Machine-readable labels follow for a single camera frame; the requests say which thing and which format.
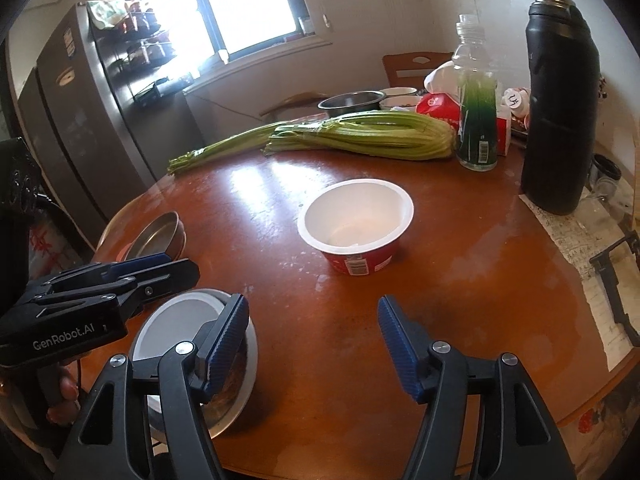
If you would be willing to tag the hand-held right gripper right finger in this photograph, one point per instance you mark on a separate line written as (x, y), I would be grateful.
(400, 350)

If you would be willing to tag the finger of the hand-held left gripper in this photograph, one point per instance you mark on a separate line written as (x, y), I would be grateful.
(165, 277)
(140, 262)

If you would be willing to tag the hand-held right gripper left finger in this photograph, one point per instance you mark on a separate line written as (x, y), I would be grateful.
(227, 345)

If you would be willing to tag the round metal plate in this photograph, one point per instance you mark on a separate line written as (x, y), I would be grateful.
(157, 235)

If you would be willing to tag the shiny steel bowl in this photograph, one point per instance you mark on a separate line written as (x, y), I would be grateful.
(225, 422)

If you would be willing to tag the large red paper bowl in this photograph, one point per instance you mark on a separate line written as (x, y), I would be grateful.
(350, 210)

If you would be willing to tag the person's left hand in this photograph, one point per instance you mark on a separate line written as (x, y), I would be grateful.
(66, 389)

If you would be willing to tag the long thin celery bunch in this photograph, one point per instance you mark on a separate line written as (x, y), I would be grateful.
(225, 147)

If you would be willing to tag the dark patterned cloth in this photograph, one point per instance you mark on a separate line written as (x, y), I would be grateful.
(17, 185)

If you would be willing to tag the steel refrigerator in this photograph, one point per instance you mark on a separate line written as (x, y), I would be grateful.
(85, 110)

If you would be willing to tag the thick celery bunch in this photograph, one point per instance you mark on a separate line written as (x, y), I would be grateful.
(375, 135)

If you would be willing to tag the curved wooden chair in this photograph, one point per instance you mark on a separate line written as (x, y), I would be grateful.
(295, 100)

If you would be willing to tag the clear plastic bottle green label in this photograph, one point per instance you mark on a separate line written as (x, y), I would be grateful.
(477, 125)

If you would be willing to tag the small red white carton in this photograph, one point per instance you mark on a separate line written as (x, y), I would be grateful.
(504, 132)

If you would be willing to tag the ceramic bowl with food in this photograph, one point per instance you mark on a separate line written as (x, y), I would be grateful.
(400, 105)

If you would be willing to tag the green white cloth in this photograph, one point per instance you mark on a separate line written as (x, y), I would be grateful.
(107, 12)

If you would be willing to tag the steel basin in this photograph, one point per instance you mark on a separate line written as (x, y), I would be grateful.
(350, 101)

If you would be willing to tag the white ceramic bowl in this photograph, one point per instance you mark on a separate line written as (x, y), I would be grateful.
(400, 92)

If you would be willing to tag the glass jar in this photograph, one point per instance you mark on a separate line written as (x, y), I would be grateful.
(606, 177)

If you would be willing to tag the wooden chair with slotted backrest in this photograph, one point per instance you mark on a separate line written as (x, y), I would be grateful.
(405, 67)

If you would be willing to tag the small jar on sill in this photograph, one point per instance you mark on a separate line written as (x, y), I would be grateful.
(305, 26)

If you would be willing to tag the black thermos flask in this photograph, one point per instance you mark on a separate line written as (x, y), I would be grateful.
(560, 110)

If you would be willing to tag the black metal bracket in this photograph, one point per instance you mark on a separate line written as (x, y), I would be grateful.
(612, 280)

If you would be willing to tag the white wall socket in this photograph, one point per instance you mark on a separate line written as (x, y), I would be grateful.
(325, 20)

